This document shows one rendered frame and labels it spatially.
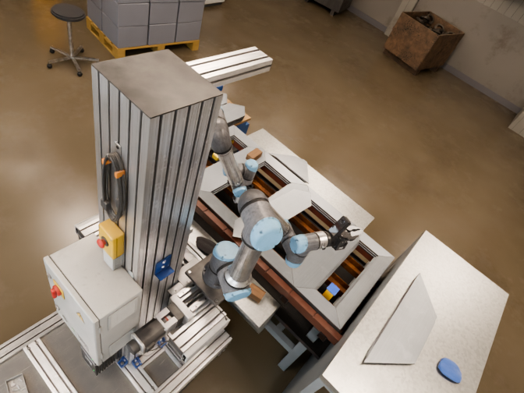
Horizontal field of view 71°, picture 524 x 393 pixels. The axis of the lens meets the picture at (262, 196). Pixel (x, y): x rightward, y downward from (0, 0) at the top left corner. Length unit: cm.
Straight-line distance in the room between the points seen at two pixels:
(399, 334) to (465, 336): 43
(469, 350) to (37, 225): 299
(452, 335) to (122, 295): 166
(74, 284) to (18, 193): 204
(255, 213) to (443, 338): 134
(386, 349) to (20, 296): 230
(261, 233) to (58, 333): 167
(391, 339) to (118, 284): 129
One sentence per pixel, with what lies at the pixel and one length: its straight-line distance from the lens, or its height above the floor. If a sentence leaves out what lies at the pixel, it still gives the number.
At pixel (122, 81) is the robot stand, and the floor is 203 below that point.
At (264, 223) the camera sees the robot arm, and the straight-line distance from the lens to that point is 122.
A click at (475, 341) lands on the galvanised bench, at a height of 105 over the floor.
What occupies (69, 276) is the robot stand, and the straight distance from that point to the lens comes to 157.
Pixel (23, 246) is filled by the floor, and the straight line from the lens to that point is 319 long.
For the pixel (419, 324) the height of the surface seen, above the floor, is 107.
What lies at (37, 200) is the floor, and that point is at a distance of 344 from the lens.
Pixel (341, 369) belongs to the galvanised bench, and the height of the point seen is 105.
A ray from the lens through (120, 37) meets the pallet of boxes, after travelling 503.
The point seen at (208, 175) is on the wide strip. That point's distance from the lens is 249.
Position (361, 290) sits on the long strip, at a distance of 234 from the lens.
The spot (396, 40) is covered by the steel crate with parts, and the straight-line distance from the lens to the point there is 798.
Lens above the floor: 259
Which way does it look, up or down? 45 degrees down
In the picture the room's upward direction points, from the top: 23 degrees clockwise
